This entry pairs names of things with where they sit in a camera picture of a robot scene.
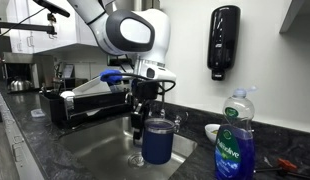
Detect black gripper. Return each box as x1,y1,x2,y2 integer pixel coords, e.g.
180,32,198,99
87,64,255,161
131,79,159,144

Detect blue steel-rimmed cup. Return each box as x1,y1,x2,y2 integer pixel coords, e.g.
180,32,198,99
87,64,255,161
142,118,174,165

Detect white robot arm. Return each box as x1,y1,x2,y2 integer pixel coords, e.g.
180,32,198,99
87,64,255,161
67,0,176,140

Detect chrome sink faucet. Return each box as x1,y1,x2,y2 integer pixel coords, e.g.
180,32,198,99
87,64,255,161
160,109,189,132

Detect round sink drain strainer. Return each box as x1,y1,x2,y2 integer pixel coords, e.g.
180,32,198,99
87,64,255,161
128,152,145,168

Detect stainless steel sink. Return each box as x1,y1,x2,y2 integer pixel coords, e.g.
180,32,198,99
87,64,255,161
59,118,197,180

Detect blue glove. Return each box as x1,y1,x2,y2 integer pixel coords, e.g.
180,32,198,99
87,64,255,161
100,69,122,84

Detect black dish drying rack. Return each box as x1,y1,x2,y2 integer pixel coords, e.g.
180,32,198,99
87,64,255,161
39,77,130,129

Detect small white bowl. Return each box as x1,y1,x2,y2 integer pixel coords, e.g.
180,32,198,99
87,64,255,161
205,124,220,143

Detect Palmolive dish soap bottle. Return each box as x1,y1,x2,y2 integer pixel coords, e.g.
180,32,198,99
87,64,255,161
214,88,255,180

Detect white upper cabinets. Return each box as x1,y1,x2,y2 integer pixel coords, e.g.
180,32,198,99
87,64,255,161
6,0,97,54

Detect steel kettle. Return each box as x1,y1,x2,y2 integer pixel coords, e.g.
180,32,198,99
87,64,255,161
10,76,32,92

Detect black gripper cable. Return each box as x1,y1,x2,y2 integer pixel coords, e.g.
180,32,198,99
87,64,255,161
101,72,177,96

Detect black wall soap dispenser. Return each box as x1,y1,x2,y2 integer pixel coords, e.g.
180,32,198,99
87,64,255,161
207,5,241,81

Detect orange handled tool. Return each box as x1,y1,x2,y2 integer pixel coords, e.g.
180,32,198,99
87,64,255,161
254,158,310,180

